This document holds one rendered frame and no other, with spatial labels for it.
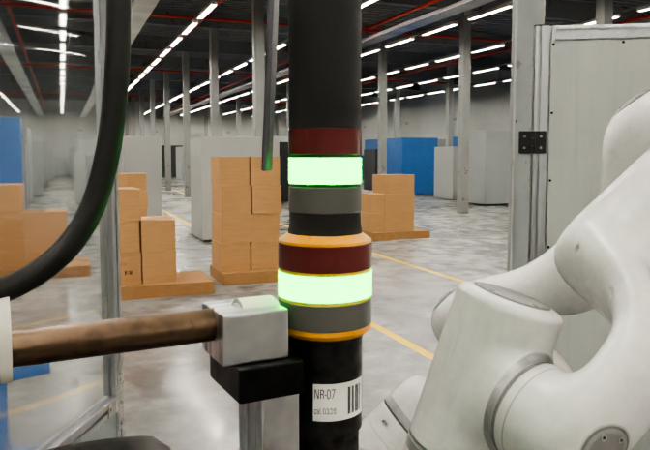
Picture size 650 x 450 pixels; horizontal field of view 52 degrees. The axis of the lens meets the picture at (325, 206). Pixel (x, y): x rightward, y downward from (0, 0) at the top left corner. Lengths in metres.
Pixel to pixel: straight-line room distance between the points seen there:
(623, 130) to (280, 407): 0.65
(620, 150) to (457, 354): 0.42
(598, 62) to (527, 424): 1.77
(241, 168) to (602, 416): 8.03
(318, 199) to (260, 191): 8.18
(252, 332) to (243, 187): 8.15
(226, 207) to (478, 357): 7.92
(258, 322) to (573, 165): 1.90
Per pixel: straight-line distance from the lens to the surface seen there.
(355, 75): 0.30
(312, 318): 0.29
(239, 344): 0.28
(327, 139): 0.29
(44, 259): 0.27
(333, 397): 0.31
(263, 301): 0.30
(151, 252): 7.87
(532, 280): 0.95
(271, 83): 0.31
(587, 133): 2.16
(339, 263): 0.29
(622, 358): 0.50
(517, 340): 0.51
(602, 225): 0.59
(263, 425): 0.30
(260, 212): 8.49
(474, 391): 0.52
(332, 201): 0.29
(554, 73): 2.15
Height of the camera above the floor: 1.61
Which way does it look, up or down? 4 degrees down
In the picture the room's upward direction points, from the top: straight up
